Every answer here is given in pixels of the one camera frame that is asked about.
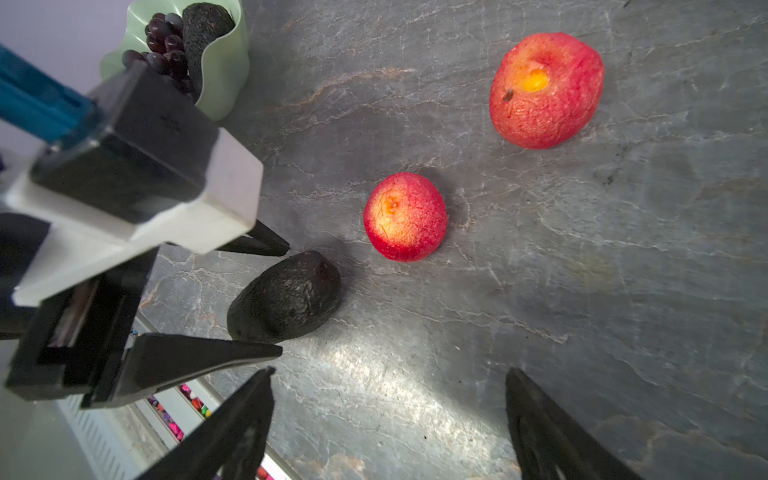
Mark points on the dark avocado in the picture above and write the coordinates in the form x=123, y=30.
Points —
x=291, y=299
x=203, y=23

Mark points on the dark purple grape bunch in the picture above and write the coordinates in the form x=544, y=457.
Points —
x=165, y=53

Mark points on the small red peach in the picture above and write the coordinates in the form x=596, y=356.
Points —
x=405, y=217

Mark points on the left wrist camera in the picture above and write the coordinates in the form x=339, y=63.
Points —
x=122, y=171

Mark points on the large red peach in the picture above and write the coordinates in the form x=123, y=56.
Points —
x=546, y=89

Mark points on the green wavy fruit bowl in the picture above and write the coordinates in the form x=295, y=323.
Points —
x=225, y=62

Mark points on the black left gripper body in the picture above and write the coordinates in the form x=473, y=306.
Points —
x=65, y=343

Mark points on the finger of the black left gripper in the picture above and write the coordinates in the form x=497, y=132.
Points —
x=156, y=362
x=260, y=241

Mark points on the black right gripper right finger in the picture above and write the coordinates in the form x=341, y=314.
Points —
x=548, y=442

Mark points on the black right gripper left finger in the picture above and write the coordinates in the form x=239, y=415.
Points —
x=231, y=444

